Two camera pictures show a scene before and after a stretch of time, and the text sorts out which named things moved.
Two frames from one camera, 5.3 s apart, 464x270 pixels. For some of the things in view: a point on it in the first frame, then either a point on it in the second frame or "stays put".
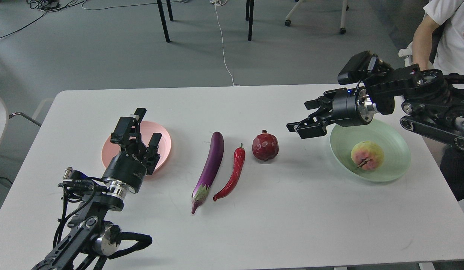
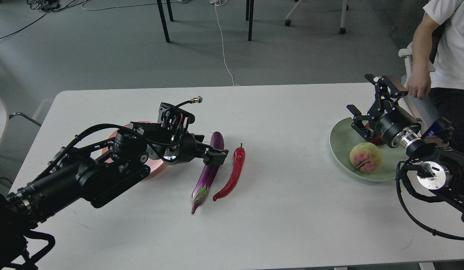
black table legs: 164,25 stays put
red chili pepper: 239,158 stays put
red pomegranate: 265,146 -> 375,140
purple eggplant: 215,160 stays put
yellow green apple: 367,155 stays put
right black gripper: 339,107 -> 398,128
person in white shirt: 442,42 stays put
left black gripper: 133,159 -> 190,146
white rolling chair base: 345,7 stays put
